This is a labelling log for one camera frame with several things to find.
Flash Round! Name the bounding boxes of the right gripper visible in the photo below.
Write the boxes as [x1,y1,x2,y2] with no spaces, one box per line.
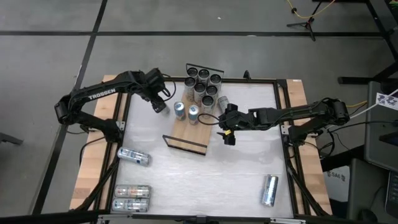
[216,103,250,146]

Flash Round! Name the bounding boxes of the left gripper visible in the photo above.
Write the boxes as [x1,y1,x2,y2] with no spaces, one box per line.
[141,67,172,114]

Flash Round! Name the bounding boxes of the black tripod stand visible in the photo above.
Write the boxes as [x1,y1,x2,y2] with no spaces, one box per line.
[285,6,323,42]

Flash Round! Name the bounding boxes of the white labelled box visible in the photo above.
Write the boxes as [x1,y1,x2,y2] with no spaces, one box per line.
[324,169,351,202]

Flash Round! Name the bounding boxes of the grey equipment case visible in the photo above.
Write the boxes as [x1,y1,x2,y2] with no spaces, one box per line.
[363,80,398,174]

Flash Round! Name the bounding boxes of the black stand foot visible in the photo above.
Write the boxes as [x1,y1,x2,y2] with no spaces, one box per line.
[0,131,24,146]

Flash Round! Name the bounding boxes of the dark grey bin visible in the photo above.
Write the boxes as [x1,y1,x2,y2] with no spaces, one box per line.
[346,157,398,224]

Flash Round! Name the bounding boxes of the white paper marker tag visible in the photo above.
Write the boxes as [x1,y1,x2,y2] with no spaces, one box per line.
[375,91,398,112]

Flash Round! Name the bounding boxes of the black metal table frame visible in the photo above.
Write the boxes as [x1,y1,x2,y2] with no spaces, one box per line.
[70,70,332,220]

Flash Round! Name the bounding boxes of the silver camera mount bar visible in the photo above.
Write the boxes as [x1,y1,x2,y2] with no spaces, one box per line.
[96,213,307,224]

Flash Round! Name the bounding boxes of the yellow floor cable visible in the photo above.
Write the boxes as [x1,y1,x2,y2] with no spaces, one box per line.
[285,0,337,19]

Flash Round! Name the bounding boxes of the white cable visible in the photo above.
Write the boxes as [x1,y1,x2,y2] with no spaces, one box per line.
[349,88,398,121]

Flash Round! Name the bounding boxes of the black metal stand frame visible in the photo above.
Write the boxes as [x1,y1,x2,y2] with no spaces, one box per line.
[337,0,398,85]

